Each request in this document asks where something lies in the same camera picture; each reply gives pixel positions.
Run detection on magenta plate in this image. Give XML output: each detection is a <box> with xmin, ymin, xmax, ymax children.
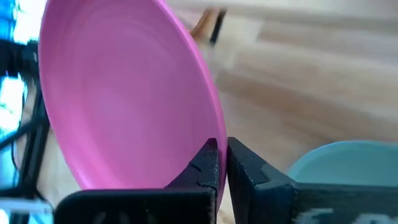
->
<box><xmin>37</xmin><ymin>0</ymin><xmax>228</xmax><ymax>215</ymax></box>

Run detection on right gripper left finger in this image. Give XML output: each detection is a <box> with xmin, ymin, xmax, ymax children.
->
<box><xmin>54</xmin><ymin>138</ymin><xmax>220</xmax><ymax>224</ymax></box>

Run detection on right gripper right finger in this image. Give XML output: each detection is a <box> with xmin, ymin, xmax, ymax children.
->
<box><xmin>228</xmin><ymin>138</ymin><xmax>398</xmax><ymax>224</ymax></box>

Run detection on black aluminium rig frame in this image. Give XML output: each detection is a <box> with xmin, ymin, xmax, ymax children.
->
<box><xmin>0</xmin><ymin>40</ymin><xmax>52</xmax><ymax>200</ymax></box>

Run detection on tan plate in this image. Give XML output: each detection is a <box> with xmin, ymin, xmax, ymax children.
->
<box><xmin>190</xmin><ymin>9</ymin><xmax>218</xmax><ymax>44</ymax></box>

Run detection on teal plate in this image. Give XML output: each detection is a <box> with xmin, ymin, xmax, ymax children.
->
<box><xmin>287</xmin><ymin>139</ymin><xmax>398</xmax><ymax>187</ymax></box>

